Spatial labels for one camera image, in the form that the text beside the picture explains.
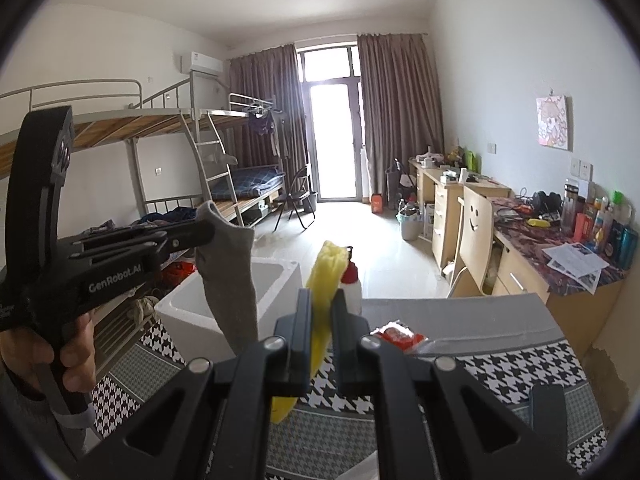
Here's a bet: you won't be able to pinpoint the black headphones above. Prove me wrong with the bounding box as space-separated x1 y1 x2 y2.
531 191 563 213

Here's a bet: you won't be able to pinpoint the person's left hand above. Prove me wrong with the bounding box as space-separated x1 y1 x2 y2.
0 307 97 396

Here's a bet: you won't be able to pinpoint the blue checked mattress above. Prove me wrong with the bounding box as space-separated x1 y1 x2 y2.
210 164 286 200

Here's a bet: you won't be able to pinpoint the glass balcony door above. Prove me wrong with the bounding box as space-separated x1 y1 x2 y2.
295 45 363 203

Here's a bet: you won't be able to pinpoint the black folding chair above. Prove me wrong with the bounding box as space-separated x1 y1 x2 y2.
272 165 317 233

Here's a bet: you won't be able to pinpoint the red plastic bag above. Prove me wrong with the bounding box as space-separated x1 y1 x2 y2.
162 260 198 286

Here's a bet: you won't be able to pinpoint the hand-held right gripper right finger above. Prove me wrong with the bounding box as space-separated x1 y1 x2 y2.
330 290 583 480

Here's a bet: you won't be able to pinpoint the printed papers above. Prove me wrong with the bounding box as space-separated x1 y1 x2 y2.
542 242 611 295

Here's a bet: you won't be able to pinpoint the blue patterned quilt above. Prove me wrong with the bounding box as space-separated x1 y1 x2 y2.
80 206 198 238

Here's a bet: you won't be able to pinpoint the houndstooth tablecloth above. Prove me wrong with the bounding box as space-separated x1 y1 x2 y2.
90 320 616 480

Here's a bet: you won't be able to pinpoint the grey sock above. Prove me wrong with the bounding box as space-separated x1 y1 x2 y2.
194 201 260 356

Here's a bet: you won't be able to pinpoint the wooden chair with smiley face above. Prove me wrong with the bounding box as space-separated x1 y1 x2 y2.
447 186 496 301

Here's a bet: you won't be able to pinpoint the white pump bottle red cap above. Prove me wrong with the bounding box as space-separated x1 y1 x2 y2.
340 246 364 317

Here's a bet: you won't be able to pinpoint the wall poster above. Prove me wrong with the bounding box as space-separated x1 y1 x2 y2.
536 95 572 151

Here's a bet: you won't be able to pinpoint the yellow ribbed sponge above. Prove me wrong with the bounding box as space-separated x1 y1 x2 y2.
270 240 351 425

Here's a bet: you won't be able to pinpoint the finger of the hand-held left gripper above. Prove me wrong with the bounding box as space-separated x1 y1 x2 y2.
70 217 216 252
87 230 217 267

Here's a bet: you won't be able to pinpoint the hanging dark clothes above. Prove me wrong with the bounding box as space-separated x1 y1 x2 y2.
247 109 281 156

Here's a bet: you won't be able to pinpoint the metal bunk bed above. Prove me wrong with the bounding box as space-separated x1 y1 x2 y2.
0 79 241 241
199 92 288 228

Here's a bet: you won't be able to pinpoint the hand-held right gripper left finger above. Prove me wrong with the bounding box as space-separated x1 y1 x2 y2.
82 287 321 480

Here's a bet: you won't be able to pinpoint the red snack packet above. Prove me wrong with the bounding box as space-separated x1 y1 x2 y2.
372 322 436 356

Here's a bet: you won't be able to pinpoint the wooden desk with patterned cloth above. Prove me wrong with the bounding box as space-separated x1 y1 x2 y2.
487 195 631 356

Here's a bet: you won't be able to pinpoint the tan cloth bundle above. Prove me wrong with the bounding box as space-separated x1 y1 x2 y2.
125 296 161 328

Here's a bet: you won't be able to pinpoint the white foam box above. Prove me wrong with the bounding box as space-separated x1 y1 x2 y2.
154 256 303 361

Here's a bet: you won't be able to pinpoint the row of bottles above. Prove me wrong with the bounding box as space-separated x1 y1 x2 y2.
560 177 640 268

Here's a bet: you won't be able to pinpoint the white trash bin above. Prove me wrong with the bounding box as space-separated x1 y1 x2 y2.
396 209 425 241

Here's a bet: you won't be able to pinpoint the brown curtain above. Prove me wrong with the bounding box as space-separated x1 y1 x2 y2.
227 44 313 196
357 32 446 203

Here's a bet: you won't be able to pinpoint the person's left forearm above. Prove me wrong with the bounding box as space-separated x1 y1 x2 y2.
0 360 98 466

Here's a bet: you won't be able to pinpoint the white air conditioner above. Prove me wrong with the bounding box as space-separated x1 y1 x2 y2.
179 51 224 77

